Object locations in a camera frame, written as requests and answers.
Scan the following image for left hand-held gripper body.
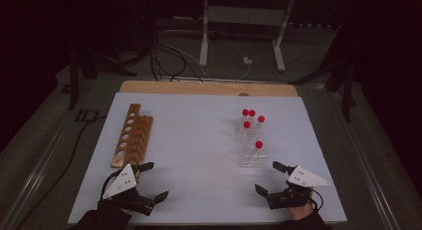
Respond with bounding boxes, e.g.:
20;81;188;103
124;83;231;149
98;163;157;217

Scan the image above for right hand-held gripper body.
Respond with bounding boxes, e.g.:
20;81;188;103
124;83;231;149
266;165;331;210

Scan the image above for wooden test tube rack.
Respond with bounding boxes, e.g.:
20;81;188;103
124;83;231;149
109;103;154;169

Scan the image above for clear plastic test tube rack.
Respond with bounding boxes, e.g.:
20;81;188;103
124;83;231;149
236;118;269;168

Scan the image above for person's right hand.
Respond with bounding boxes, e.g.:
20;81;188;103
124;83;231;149
287;188;317;222

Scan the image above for white table mat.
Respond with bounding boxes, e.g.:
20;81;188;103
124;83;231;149
68;92;348;224

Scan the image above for black stand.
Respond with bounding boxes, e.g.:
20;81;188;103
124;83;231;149
61;40;138;111
288;24;359;123

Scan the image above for white metal stand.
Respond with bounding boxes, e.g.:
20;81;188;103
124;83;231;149
198;0;297;73

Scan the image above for right hand-held gripper cable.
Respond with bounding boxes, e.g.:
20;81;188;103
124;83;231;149
310;186;324;213

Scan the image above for black floor cable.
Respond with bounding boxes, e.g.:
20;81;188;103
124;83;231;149
19;115;107;224

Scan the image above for grey metal rail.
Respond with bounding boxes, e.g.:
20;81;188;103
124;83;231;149
0;74;98;230
327;87;401;230

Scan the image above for black cable bundle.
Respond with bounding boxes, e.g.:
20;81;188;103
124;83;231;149
148;34;205;84

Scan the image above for white cable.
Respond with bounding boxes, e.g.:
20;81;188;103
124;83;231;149
158;29;253;81

